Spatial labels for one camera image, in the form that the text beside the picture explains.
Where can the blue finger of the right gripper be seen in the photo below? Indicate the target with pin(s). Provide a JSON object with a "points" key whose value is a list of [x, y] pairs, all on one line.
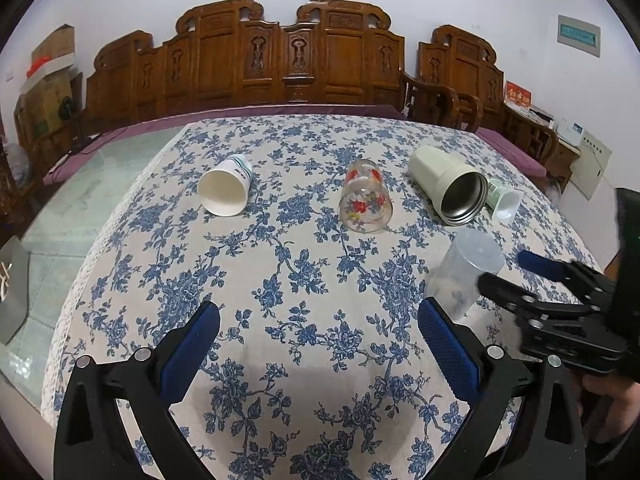
{"points": [[523, 302], [585, 283]]}

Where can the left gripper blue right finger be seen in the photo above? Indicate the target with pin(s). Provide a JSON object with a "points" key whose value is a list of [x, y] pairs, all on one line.
{"points": [[484, 377]]}

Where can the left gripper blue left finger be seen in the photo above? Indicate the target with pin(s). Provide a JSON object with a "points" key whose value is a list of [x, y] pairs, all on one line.
{"points": [[153, 384]]}

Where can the clear frosted plastic cup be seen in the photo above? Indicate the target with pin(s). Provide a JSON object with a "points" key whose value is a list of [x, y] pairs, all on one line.
{"points": [[454, 282]]}

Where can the white green plastic cup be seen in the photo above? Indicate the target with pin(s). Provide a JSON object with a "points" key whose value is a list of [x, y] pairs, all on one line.
{"points": [[503, 201]]}

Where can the glass cup with red flowers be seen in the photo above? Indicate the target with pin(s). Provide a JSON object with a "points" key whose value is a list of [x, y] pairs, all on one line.
{"points": [[365, 205]]}

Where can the white paper cup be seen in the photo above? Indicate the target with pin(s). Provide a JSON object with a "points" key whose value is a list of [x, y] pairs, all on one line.
{"points": [[223, 191]]}

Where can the person's right hand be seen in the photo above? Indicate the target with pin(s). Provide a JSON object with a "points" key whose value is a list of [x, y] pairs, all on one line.
{"points": [[622, 395]]}

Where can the white electrical panel door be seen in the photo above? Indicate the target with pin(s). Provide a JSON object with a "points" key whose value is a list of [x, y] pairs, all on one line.
{"points": [[589, 169]]}

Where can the cream steel-lined tumbler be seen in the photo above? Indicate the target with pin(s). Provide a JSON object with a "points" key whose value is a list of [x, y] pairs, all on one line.
{"points": [[457, 190]]}

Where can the purple armchair cushion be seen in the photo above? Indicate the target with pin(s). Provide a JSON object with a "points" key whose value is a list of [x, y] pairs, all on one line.
{"points": [[527, 165]]}

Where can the wooden side cabinet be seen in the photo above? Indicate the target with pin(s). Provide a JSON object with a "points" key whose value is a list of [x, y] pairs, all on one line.
{"points": [[540, 142]]}

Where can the grey metal box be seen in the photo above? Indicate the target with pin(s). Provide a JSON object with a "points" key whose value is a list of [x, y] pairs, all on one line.
{"points": [[14, 288]]}

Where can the red sign card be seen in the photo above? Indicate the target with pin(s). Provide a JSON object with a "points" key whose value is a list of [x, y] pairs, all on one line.
{"points": [[517, 95]]}

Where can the blue floral tablecloth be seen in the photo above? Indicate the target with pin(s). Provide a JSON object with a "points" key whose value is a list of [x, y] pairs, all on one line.
{"points": [[319, 370]]}

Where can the carved wooden armchair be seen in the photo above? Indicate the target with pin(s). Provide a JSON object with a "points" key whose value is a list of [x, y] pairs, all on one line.
{"points": [[458, 85]]}

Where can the purple bench cushion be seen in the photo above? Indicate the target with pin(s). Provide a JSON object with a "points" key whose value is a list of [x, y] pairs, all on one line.
{"points": [[68, 165]]}

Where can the carved wooden sofa bench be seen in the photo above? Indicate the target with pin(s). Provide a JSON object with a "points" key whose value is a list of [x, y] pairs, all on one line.
{"points": [[225, 54]]}

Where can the stacked cardboard boxes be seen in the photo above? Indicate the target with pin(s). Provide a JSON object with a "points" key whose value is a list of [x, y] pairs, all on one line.
{"points": [[48, 83]]}

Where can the grey wall panel box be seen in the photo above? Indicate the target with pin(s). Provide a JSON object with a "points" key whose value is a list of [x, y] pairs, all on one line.
{"points": [[579, 35]]}

